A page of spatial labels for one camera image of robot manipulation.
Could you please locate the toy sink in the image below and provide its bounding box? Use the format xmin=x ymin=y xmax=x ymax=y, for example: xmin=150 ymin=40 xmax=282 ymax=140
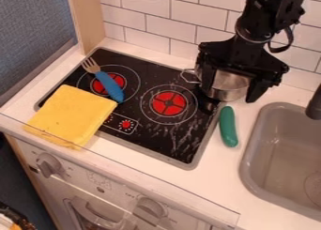
xmin=237 ymin=101 xmax=321 ymax=222

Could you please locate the blue handled fork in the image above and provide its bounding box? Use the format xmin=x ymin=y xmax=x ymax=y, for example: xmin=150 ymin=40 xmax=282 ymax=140
xmin=80 ymin=56 xmax=126 ymax=104

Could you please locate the silver pot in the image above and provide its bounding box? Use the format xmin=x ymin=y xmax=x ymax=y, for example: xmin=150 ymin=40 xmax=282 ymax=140
xmin=179 ymin=64 xmax=255 ymax=102

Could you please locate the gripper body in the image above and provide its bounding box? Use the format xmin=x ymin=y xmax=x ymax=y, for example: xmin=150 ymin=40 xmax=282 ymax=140
xmin=194 ymin=35 xmax=291 ymax=82

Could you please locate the green toy cucumber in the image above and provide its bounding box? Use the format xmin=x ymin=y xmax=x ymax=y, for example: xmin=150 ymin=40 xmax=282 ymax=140
xmin=218 ymin=105 xmax=240 ymax=148

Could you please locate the toy stove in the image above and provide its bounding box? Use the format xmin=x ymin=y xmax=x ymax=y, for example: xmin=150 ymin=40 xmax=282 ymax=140
xmin=32 ymin=47 xmax=223 ymax=172

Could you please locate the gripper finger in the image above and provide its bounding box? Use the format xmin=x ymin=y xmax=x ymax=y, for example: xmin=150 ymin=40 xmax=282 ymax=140
xmin=195 ymin=71 xmax=222 ymax=115
xmin=244 ymin=73 xmax=283 ymax=104

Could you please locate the yellow cloth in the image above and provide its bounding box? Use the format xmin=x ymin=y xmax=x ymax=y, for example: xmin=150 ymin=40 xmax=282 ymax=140
xmin=23 ymin=84 xmax=119 ymax=151

